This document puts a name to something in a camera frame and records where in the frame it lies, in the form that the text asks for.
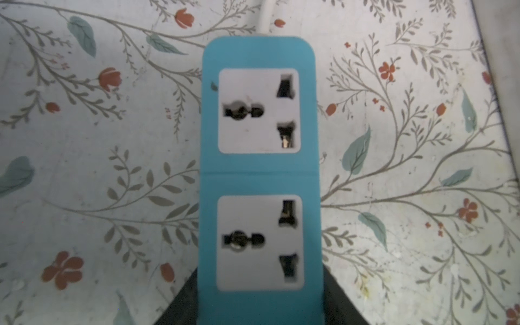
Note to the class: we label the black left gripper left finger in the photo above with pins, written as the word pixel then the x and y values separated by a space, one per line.
pixel 183 310

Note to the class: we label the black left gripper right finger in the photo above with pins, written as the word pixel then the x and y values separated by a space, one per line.
pixel 338 308

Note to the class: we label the teal tower power strip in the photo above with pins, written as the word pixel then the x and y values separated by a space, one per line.
pixel 260 259

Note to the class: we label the white multicolour power strip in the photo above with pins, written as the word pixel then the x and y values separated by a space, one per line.
pixel 499 27

